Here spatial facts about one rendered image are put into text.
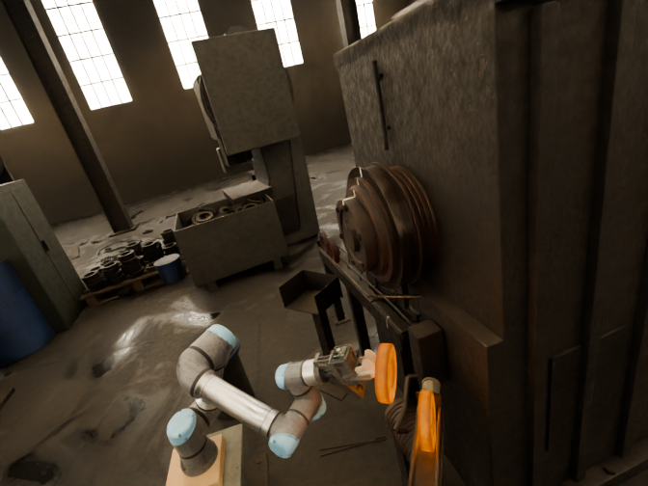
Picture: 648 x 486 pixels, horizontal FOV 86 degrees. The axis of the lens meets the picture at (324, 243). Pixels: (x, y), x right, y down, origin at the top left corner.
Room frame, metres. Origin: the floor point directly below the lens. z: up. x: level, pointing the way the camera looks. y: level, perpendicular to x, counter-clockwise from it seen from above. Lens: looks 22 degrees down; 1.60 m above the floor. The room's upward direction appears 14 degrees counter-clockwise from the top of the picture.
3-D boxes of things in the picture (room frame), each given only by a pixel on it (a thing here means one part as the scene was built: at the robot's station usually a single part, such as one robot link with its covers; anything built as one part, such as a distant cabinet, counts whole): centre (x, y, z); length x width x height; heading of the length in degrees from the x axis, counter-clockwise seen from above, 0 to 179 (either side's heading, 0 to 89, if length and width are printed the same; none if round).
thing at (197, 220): (3.77, 1.00, 0.39); 1.03 x 0.83 x 0.79; 105
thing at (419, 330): (0.98, -0.27, 0.68); 0.11 x 0.08 x 0.24; 101
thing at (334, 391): (1.66, 0.13, 0.36); 0.26 x 0.20 x 0.72; 46
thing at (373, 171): (1.20, -0.21, 1.11); 0.47 x 0.06 x 0.47; 11
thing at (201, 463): (1.05, 0.72, 0.40); 0.15 x 0.15 x 0.10
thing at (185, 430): (1.05, 0.71, 0.52); 0.13 x 0.12 x 0.14; 147
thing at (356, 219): (1.19, -0.12, 1.11); 0.28 x 0.06 x 0.28; 11
